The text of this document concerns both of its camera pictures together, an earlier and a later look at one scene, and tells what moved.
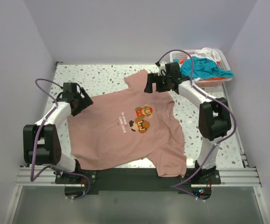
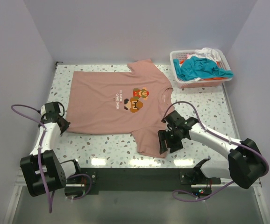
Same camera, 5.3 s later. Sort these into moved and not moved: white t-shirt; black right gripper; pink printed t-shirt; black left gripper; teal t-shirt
Moved: pink printed t-shirt; black left gripper; black right gripper
Not moved: white t-shirt; teal t-shirt
